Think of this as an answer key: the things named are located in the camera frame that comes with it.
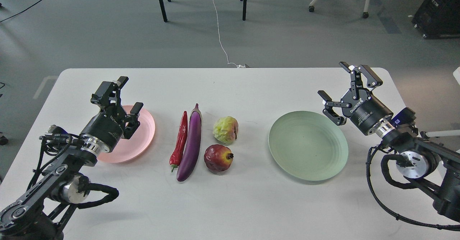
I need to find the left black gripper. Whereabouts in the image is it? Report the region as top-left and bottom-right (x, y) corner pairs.
(79, 76), (144, 153)

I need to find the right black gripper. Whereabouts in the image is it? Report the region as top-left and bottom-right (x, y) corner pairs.
(318, 61), (393, 135)

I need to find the purple eggplant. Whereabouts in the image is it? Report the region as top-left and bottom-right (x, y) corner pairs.
(177, 103), (202, 182)

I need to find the yellow-green guava fruit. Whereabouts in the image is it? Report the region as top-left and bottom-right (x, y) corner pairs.
(212, 116), (239, 145)

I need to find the red pomegranate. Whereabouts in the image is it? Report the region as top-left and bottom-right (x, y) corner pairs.
(204, 144), (234, 172)

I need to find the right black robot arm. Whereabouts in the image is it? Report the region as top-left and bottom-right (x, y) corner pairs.
(318, 61), (460, 231)

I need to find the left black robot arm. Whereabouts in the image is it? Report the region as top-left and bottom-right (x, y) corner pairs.
(1, 76), (143, 240)

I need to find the pink plate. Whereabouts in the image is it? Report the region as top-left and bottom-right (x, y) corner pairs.
(97, 107), (156, 163)

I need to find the green plate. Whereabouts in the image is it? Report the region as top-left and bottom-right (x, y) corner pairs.
(268, 111), (349, 182)

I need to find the red chili pepper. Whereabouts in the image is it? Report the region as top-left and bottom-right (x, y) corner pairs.
(169, 111), (188, 172)

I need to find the black equipment case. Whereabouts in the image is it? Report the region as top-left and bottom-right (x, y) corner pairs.
(412, 0), (460, 39)

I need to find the white cable on floor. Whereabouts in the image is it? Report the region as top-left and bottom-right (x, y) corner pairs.
(207, 0), (247, 69)

